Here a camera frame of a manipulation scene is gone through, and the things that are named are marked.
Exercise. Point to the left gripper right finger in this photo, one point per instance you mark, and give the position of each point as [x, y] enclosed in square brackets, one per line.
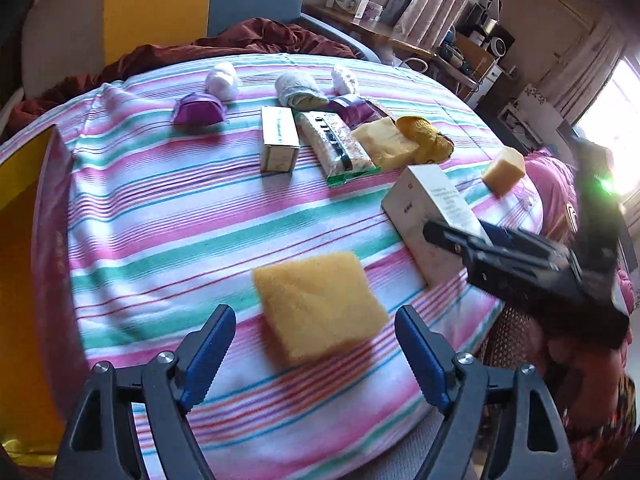
[529, 441]

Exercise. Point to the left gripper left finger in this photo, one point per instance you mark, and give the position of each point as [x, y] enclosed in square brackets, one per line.
[100, 440]

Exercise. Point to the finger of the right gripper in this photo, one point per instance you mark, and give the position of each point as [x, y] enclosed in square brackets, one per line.
[460, 243]
[500, 236]

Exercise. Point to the small yellow sponge block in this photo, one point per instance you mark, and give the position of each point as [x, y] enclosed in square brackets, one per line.
[504, 172]

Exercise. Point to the white cardboard box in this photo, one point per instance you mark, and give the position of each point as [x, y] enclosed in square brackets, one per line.
[421, 193]

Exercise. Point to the patterned snack packet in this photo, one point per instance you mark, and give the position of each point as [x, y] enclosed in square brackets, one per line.
[341, 156]

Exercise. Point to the large yellow sponge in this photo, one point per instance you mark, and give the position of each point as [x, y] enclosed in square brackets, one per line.
[318, 306]

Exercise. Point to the purple packet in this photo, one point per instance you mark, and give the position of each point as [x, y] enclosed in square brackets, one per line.
[353, 110]

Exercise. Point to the white plastic bundle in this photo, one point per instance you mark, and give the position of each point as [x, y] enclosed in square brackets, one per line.
[344, 81]

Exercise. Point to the green white small box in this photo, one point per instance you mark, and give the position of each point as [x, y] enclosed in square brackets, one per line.
[280, 142]

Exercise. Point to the cream knitted sock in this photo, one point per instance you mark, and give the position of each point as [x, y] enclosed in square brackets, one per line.
[299, 91]

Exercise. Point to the purple pouch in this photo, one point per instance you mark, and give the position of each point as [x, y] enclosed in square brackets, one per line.
[198, 109]

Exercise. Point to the striped bed cover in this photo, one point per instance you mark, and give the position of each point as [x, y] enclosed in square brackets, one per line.
[164, 225]

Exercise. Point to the wooden side desk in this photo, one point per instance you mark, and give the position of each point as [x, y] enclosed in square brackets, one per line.
[383, 35]

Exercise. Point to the stereo shelf clutter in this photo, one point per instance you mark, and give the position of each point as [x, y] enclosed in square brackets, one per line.
[479, 42]

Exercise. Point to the gold metal tray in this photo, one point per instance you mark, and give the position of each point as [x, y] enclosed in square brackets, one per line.
[42, 366]

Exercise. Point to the pink curtain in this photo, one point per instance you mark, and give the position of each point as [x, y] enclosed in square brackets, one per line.
[426, 22]

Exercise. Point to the dark red blanket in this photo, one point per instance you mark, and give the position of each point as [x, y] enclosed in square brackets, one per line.
[254, 36]

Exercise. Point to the grey yellow blue headboard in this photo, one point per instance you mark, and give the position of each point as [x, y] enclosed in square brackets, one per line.
[63, 38]

